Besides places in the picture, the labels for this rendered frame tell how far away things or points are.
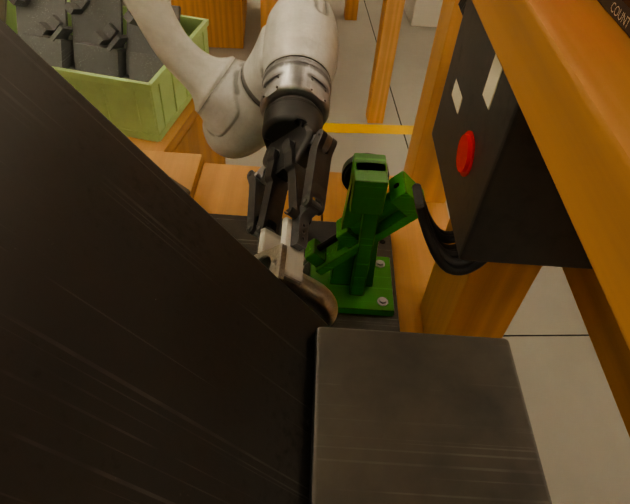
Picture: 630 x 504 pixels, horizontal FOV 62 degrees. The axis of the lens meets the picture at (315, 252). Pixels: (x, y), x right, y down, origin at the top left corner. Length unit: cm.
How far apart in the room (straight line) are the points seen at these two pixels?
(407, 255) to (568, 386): 120
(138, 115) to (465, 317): 101
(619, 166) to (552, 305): 217
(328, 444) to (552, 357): 181
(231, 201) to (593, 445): 146
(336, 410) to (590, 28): 31
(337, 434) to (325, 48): 49
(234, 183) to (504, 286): 67
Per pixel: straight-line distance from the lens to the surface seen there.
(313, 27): 74
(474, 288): 75
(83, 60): 173
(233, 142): 85
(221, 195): 117
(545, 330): 227
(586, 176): 22
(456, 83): 47
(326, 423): 44
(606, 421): 214
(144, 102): 146
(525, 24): 30
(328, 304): 60
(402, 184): 80
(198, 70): 84
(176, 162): 124
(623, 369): 59
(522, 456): 47
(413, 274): 104
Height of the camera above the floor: 163
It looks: 46 degrees down
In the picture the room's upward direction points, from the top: 5 degrees clockwise
